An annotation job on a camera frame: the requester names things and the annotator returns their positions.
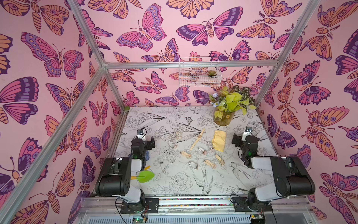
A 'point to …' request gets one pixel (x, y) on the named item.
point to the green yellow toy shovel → (144, 176)
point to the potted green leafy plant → (231, 99)
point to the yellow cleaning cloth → (218, 141)
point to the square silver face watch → (193, 164)
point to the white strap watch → (172, 144)
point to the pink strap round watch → (204, 152)
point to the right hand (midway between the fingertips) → (243, 134)
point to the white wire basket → (199, 77)
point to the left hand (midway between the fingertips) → (146, 135)
